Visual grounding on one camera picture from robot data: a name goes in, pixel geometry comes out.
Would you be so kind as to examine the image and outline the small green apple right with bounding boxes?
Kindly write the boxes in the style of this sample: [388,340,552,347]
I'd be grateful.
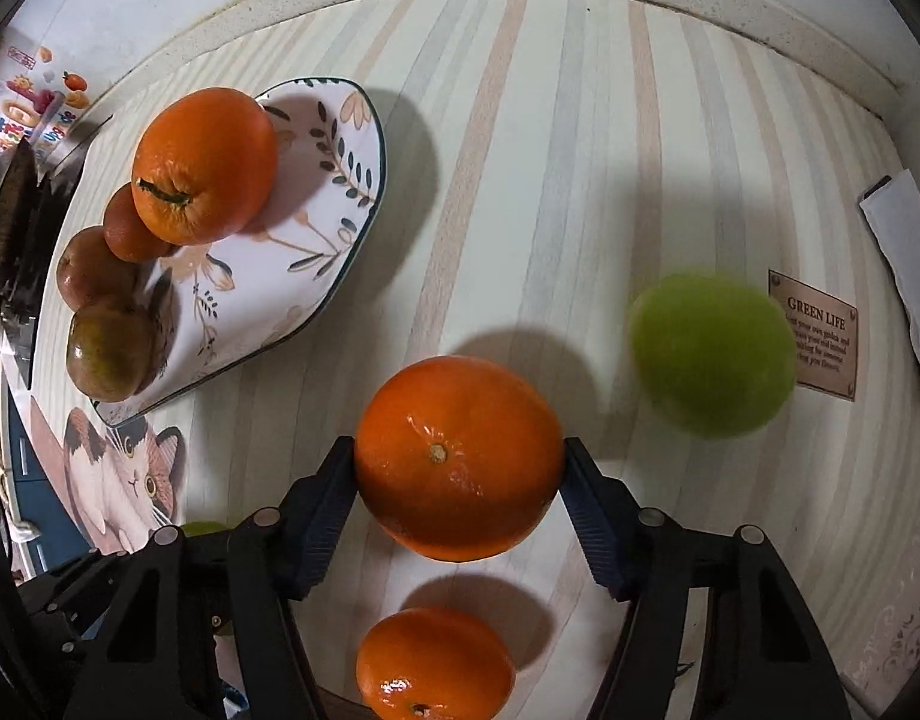
[627,271,796,440]

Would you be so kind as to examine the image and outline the oval floral ceramic plate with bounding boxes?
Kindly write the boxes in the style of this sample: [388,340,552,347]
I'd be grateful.
[94,76,389,426]

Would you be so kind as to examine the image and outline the brown red apple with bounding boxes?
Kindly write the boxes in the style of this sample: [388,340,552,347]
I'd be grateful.
[67,296,156,403]
[55,226,138,312]

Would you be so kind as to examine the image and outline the white folded paper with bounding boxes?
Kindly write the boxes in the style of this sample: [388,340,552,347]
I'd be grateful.
[858,169,920,366]

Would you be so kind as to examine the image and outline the orange tangerine front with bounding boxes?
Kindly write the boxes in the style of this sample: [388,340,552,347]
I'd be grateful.
[356,608,515,718]

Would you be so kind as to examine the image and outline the large orange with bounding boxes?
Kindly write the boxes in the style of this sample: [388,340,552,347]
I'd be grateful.
[130,88,278,245]

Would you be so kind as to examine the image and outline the colourful wall stickers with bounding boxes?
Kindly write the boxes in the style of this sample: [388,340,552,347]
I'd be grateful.
[0,36,91,163]

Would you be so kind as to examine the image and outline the steel wok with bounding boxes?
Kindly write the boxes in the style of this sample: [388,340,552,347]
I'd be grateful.
[0,138,37,301]

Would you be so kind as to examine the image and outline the small red-brown fruit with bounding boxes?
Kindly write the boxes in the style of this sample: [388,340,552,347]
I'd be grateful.
[102,184,174,263]

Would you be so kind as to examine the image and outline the orange tangerine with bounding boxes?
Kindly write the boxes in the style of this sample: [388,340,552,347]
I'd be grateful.
[356,608,515,718]
[354,356,564,562]

